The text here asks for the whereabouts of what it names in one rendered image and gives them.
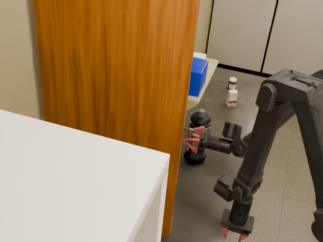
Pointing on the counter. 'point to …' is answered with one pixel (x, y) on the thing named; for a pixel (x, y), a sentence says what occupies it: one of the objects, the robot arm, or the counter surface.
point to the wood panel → (120, 72)
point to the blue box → (198, 76)
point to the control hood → (192, 102)
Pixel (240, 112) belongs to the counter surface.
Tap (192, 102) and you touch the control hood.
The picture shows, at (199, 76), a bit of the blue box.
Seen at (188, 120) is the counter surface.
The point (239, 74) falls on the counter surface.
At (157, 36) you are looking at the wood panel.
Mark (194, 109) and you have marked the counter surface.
